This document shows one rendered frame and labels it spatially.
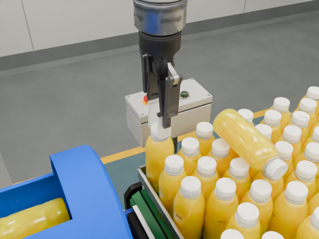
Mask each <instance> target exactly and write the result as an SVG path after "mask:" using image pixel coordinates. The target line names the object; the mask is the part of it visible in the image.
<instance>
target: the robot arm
mask: <svg viewBox="0 0 319 239"><path fill-rule="evenodd" d="M187 2H188V0H133V9H134V25H135V27H136V28H137V29H138V30H139V47H140V55H141V67H142V85H143V92H144V93H147V99H148V100H149V101H148V127H149V128H151V126H152V124H154V123H156V122H157V135H158V140H162V139H165V138H169V137H171V117H174V116H177V115H178V107H179V95H180V85H181V82H182V80H183V75H182V74H177V73H176V71H175V70H174V68H175V62H174V55H175V53H176V52H177V51H178V50H179V49H180V47H181V30H182V29H183V28H184V27H185V25H186V14H187Z"/></svg>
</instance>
